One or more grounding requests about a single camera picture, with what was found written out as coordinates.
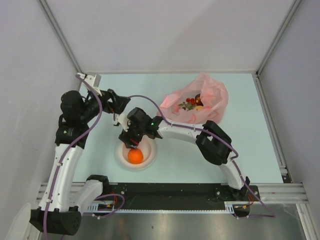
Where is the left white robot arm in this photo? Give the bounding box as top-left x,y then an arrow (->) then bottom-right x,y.
29,89 -> 130,236

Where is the fake orange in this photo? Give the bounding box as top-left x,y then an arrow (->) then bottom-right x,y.
127,148 -> 144,165

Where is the white cable duct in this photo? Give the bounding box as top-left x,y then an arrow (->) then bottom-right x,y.
84,201 -> 235,215

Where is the white plate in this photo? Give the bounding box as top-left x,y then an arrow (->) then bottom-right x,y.
115,136 -> 158,171

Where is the aluminium rail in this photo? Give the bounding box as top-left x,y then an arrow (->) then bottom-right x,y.
252,72 -> 292,184
35,182 -> 309,204

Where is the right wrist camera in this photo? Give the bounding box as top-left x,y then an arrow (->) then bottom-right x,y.
112,112 -> 130,132

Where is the fake dark purple fruit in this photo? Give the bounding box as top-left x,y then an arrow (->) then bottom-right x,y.
194,94 -> 203,106

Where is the fake cherry tomatoes bunch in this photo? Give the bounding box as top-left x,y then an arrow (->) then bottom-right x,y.
178,98 -> 197,111

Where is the fake yellow fruit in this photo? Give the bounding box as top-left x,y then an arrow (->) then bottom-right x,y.
194,105 -> 203,111

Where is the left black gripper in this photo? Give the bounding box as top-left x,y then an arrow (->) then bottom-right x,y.
79,86 -> 130,123

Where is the aluminium frame post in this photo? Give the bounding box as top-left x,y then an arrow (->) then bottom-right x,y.
37,0 -> 83,73
255,0 -> 304,77

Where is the left aluminium frame post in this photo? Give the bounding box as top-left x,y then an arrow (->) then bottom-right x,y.
37,0 -> 83,73

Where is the pink plastic bag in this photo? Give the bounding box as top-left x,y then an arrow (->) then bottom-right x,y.
159,72 -> 229,124

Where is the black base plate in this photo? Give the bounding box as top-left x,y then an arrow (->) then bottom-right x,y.
94,183 -> 259,217

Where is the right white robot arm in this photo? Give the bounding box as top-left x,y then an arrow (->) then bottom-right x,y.
113,107 -> 250,201

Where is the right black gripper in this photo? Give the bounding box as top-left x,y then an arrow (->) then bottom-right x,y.
118,119 -> 145,150

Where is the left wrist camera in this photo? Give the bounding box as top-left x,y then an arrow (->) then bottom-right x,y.
75,72 -> 102,96

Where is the right side aluminium rail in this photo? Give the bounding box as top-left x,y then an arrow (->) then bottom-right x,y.
252,72 -> 292,184

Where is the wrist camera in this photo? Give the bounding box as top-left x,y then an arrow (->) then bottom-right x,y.
112,112 -> 130,132
75,72 -> 102,96

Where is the aluminium front rail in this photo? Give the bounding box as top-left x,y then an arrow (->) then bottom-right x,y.
35,182 -> 309,204

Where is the right aluminium frame post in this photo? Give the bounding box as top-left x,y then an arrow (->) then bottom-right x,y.
255,0 -> 304,77

